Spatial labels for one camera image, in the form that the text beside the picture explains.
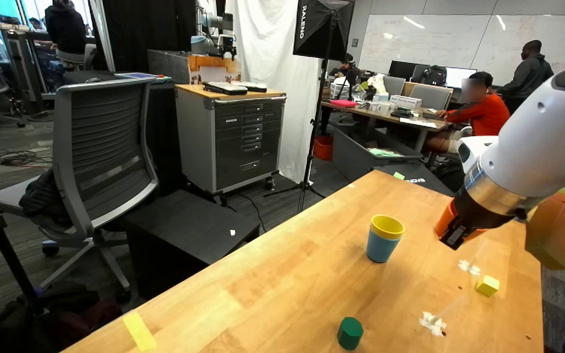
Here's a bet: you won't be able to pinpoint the white curtain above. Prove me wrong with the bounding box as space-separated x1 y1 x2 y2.
231 0 324 185

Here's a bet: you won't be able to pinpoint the blue plastic cup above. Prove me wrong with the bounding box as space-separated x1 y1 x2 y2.
365 230 402 265

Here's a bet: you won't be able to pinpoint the black curtain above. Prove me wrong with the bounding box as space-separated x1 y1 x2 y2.
102 0 200 75

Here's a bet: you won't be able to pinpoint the black light stand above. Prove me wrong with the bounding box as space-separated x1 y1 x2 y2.
261 55 337 201

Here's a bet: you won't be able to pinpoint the standing person dark clothes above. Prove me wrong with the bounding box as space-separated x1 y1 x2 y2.
43 0 90 59

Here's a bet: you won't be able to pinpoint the black tripod leg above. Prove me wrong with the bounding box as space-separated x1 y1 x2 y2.
0 165 55 353

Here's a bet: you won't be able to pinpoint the pink flat object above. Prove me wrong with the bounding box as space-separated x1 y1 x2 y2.
328 97 361 112

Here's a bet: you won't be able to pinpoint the black softbox light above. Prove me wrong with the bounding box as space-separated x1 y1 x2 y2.
292 0 357 63

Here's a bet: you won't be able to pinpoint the yellow cube block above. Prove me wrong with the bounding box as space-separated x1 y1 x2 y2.
475 275 502 299

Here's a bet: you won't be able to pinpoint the grey drawer cabinet wood top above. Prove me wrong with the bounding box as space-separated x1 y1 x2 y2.
175 83 288 197

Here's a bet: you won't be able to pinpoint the yellow plastic cup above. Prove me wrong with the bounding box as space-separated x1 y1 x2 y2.
369 214 406 244

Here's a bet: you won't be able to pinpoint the green cylinder block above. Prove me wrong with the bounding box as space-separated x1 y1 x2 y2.
335 316 365 352

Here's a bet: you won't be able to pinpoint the black keyboard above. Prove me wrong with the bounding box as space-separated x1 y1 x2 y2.
202 79 251 97

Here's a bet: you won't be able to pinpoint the person in orange shirt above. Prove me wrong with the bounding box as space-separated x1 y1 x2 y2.
426 69 514 155

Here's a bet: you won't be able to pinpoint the person behind softbox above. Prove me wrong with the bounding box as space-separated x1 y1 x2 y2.
330 54 377 103

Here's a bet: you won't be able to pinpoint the seated person dark skin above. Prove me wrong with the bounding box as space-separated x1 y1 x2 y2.
498 38 555 101

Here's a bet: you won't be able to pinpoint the black background monitor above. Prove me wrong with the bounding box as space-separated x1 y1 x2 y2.
386 59 420 83

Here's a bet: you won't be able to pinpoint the pale green flat box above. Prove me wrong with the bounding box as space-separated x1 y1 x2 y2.
367 146 406 161

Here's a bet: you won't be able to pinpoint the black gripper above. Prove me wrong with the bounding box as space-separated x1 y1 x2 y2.
439 185 526 252

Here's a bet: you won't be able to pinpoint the grey mesh office chair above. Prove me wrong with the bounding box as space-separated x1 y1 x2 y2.
0 77 161 299

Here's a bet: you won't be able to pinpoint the wide yellow tape strip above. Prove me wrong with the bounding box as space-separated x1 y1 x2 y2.
122 312 159 353

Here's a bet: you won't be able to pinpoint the orange bucket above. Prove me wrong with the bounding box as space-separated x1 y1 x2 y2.
312 134 335 163

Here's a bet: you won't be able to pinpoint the clear crumpled tape piece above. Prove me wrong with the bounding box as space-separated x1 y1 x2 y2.
457 257 485 277
418 310 449 340

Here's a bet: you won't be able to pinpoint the long wooden background desk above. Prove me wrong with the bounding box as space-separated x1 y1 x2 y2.
320 97 455 155

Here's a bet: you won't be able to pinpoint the bright background monitor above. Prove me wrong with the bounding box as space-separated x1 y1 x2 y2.
445 65 479 93

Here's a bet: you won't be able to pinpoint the grey background chair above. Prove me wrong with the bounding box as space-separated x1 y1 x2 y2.
410 83 455 112
382 75 408 99

